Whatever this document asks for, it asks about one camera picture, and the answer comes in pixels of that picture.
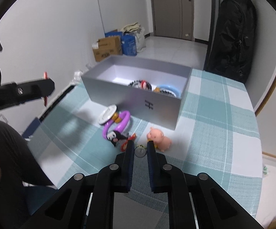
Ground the small round charm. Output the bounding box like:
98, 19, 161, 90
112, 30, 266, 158
134, 145, 147, 158

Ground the penguin badge with red trim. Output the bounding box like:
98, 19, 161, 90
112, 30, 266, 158
107, 130, 136, 152

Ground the purple ring bracelet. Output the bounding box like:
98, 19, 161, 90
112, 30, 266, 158
102, 110, 131, 142

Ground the white oval hair clip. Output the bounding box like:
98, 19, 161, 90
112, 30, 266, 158
98, 104, 117, 125

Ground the light blue bangle bracelet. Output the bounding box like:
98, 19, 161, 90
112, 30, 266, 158
153, 84, 181, 98

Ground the pink pig toy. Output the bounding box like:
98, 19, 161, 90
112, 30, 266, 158
147, 127, 172, 152

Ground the teal plaid tablecloth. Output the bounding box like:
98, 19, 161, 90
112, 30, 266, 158
28, 70, 262, 216

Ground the grey open cardboard box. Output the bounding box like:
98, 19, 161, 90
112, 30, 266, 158
81, 55, 192, 130

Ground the white green plastic bag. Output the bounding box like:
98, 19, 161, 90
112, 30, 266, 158
262, 164, 268, 176

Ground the brown cardboard box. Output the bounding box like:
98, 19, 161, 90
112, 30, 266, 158
91, 36, 123, 62

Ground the blue cardboard box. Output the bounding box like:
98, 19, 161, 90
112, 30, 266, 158
105, 31, 137, 56

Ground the black hanging garment bag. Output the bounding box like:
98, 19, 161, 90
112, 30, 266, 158
204, 0, 257, 84

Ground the white tote bag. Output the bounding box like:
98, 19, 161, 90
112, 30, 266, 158
121, 22, 146, 53

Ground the grey door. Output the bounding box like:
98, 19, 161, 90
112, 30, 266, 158
151, 0, 194, 41

